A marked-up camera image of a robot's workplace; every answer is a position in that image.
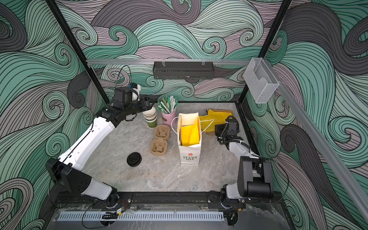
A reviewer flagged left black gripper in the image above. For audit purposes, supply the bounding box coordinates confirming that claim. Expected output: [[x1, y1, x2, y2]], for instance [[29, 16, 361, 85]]
[[125, 97, 155, 118]]

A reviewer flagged white paper takeout bag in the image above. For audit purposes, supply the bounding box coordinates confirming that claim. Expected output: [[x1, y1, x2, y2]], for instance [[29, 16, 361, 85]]
[[171, 113, 204, 166]]

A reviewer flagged yellow paper napkin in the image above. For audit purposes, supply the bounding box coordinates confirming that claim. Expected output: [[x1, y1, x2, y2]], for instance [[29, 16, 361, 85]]
[[181, 118, 200, 147]]

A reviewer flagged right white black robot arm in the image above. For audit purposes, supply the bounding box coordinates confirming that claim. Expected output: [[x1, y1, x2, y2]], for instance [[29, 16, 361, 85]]
[[215, 116, 274, 201]]

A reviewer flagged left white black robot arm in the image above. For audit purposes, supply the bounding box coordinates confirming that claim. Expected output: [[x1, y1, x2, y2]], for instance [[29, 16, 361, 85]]
[[46, 83, 153, 208]]

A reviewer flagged yellow napkin stack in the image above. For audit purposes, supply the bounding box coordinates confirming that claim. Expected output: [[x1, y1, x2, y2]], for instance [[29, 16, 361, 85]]
[[199, 109, 233, 132]]

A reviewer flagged stack of green paper cups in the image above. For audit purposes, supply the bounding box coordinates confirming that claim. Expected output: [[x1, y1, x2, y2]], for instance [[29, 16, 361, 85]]
[[143, 107, 157, 128]]

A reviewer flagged pink cup holder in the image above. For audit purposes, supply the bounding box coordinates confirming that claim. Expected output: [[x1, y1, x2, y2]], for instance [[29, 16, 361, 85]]
[[161, 109, 176, 126]]

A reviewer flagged brown pulp cup carrier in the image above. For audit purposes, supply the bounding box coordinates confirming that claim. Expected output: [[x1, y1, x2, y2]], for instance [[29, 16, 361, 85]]
[[149, 125, 171, 156]]

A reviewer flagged stack of black cup lids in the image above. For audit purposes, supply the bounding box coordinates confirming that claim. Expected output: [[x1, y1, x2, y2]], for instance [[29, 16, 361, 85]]
[[126, 152, 142, 167]]

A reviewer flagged black wall-mounted tray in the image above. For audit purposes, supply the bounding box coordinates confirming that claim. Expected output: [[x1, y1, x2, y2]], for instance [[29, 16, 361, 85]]
[[152, 62, 215, 80]]

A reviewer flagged aluminium rail back wall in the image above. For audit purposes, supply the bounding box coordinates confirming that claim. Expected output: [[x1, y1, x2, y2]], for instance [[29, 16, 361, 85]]
[[86, 58, 250, 66]]

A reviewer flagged aluminium rail wall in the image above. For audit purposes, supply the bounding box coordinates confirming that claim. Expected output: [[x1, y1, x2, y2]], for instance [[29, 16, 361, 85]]
[[86, 58, 250, 66], [264, 60, 368, 220]]

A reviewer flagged clear acrylic wall holder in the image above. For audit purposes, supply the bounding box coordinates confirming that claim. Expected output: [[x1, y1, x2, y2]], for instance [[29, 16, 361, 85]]
[[243, 57, 279, 104]]

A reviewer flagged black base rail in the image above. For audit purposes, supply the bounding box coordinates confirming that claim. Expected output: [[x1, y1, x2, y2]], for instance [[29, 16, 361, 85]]
[[53, 191, 284, 210]]

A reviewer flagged aluminium rail right wall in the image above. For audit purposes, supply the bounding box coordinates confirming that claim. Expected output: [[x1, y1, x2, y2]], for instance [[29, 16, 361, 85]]
[[264, 60, 368, 220]]

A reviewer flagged white slotted cable duct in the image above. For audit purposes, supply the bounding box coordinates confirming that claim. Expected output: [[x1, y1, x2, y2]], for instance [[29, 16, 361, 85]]
[[57, 211, 225, 222]]

